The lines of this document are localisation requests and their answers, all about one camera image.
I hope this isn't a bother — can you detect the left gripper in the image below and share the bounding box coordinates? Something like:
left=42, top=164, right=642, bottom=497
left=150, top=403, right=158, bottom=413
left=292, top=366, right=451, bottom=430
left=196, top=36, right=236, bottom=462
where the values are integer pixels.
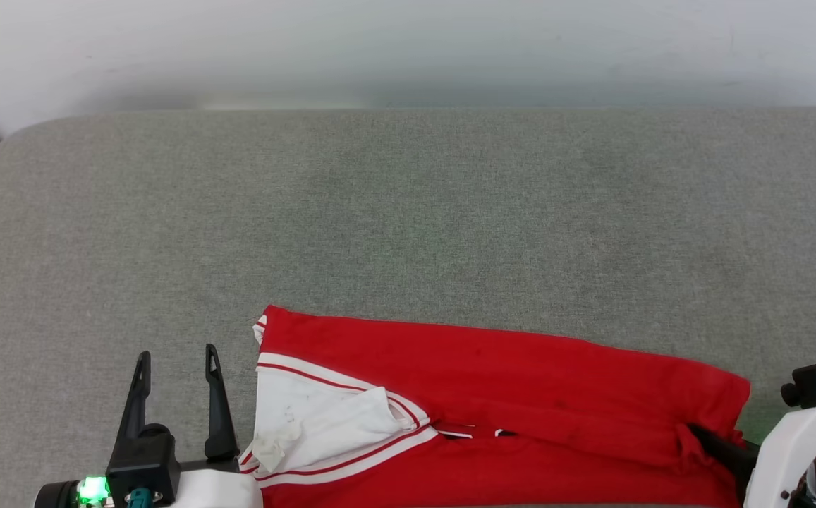
left=34, top=344, right=240, bottom=508

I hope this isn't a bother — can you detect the red and white Bulls jersey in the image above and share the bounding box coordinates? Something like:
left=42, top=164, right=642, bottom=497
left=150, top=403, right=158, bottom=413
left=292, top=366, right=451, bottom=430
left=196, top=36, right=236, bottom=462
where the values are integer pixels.
left=238, top=305, right=752, bottom=508

